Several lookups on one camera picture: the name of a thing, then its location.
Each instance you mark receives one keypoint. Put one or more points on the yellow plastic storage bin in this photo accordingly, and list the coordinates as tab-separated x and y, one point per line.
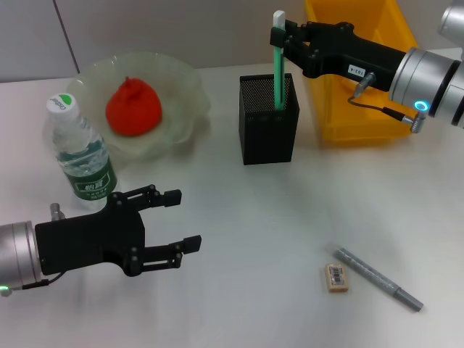
362	119

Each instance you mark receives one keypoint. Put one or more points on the grey marker pen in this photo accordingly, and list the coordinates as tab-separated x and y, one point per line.
369	275

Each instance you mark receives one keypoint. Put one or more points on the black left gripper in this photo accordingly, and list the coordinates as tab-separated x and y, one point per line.
90	239

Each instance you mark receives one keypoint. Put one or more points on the beige eraser with barcode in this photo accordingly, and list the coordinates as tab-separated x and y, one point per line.
336	278

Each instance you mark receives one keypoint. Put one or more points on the black mesh pen holder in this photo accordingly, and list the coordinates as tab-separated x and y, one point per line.
268	134

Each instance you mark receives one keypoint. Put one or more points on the translucent wavy fruit plate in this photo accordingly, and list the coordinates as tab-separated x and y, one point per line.
181	94

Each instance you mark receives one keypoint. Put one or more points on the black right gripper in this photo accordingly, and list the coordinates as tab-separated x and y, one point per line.
348	50

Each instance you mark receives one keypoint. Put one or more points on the clear green-label water bottle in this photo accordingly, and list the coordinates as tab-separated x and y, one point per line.
87	163

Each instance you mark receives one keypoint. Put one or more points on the red-orange fruit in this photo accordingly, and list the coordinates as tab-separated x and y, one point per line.
134	108

